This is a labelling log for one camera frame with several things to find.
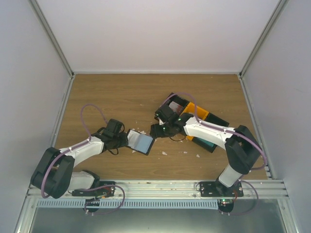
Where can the black leather card holder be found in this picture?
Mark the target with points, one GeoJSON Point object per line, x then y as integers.
{"type": "Point", "coordinates": [139, 142]}

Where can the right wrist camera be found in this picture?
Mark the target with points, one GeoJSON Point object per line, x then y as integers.
{"type": "Point", "coordinates": [160, 121]}

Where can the aluminium front rail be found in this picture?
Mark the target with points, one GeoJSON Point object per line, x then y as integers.
{"type": "Point", "coordinates": [189, 189]}

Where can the left frame post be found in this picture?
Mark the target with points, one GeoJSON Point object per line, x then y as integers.
{"type": "Point", "coordinates": [43, 21]}

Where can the black bin left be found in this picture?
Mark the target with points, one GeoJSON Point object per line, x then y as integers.
{"type": "Point", "coordinates": [164, 112]}

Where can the grey cable duct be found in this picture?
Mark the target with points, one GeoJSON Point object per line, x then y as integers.
{"type": "Point", "coordinates": [130, 204]}

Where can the teal cards stack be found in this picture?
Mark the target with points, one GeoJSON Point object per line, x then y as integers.
{"type": "Point", "coordinates": [203, 143]}

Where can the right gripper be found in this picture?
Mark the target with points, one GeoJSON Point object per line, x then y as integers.
{"type": "Point", "coordinates": [156, 133]}

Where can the frame post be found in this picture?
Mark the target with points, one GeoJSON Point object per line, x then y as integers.
{"type": "Point", "coordinates": [43, 21]}
{"type": "Point", "coordinates": [263, 35]}

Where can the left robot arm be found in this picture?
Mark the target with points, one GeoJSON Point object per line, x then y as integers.
{"type": "Point", "coordinates": [54, 174]}

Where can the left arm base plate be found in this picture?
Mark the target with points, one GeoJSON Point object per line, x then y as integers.
{"type": "Point", "coordinates": [103, 192]}

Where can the orange bin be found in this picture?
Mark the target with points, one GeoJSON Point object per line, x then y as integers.
{"type": "Point", "coordinates": [201, 113]}

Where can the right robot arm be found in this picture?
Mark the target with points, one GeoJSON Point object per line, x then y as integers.
{"type": "Point", "coordinates": [241, 147]}

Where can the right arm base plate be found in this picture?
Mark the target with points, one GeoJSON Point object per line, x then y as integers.
{"type": "Point", "coordinates": [211, 188]}

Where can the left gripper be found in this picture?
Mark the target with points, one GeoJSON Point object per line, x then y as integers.
{"type": "Point", "coordinates": [125, 142]}

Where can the red white cards stack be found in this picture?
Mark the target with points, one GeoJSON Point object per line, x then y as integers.
{"type": "Point", "coordinates": [177, 108]}

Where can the black bin right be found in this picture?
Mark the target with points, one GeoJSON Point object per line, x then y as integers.
{"type": "Point", "coordinates": [211, 118]}

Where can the right frame post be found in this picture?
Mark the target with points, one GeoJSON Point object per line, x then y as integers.
{"type": "Point", "coordinates": [263, 35]}

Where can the black bin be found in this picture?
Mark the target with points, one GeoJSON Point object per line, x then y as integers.
{"type": "Point", "coordinates": [164, 112]}
{"type": "Point", "coordinates": [211, 118]}

